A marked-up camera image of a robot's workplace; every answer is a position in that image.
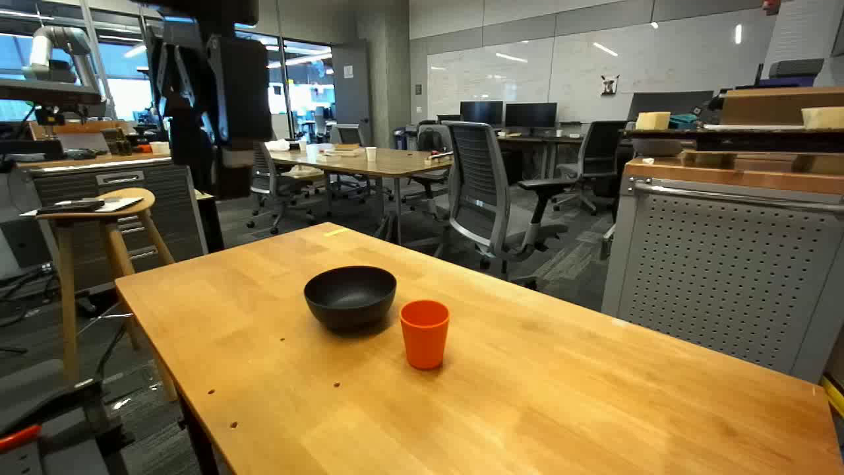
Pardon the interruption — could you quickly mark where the orange plastic cup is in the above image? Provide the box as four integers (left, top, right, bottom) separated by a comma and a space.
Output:
397, 299, 451, 372

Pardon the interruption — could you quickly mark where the black bowl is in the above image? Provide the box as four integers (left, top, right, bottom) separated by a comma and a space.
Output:
299, 265, 397, 339

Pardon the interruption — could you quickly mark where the grey mesh office chair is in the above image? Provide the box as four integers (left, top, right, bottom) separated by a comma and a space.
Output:
440, 118, 579, 282

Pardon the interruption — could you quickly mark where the dark swivel chair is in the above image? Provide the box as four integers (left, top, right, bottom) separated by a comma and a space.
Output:
407, 121, 455, 203

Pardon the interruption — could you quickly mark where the long wooden meeting table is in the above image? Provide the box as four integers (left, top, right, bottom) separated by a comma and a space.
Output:
260, 144, 455, 246

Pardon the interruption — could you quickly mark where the small black monitor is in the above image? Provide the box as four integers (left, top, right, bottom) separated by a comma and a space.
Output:
459, 99, 505, 128

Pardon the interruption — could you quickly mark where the dark office desk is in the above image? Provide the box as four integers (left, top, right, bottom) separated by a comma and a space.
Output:
492, 128, 589, 183

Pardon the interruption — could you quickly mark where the medium black monitor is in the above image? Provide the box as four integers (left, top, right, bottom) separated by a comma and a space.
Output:
502, 100, 558, 132

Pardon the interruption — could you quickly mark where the grey swivel chair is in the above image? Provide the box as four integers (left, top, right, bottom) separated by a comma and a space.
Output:
245, 141, 330, 235

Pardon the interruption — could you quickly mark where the grey door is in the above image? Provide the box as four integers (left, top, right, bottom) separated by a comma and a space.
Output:
330, 42, 373, 128

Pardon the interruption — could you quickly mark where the black office chair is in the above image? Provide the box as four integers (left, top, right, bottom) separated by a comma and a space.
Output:
555, 118, 629, 217

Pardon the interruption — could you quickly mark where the dark clothed standing person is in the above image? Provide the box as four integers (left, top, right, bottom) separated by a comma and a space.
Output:
142, 0, 277, 202

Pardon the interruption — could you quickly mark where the small cardboard box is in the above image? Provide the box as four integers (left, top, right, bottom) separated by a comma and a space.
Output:
632, 109, 671, 136

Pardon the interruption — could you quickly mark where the grey cabinet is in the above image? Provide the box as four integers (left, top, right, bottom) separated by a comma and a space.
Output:
16, 155, 210, 290

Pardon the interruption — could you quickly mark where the grey perforated cart panel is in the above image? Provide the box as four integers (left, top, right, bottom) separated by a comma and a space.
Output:
601, 175, 844, 386

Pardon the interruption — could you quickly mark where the white paper sheet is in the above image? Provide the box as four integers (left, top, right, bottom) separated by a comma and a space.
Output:
92, 194, 145, 213

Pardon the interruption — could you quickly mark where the dark tablet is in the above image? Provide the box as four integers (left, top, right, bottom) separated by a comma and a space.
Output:
50, 196, 108, 213

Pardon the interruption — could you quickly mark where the wooden stool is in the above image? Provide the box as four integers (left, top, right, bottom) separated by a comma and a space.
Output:
33, 184, 175, 382

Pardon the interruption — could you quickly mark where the wooden shelf unit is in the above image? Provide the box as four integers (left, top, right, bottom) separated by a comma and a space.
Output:
618, 85, 844, 199

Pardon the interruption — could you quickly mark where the black floor stand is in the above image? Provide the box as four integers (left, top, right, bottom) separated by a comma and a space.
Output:
0, 302, 133, 475

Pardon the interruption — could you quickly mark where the pale cardboard box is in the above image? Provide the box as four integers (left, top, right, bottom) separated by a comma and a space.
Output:
798, 105, 844, 132

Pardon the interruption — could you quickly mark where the red handle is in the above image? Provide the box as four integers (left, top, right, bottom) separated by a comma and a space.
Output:
0, 422, 44, 458

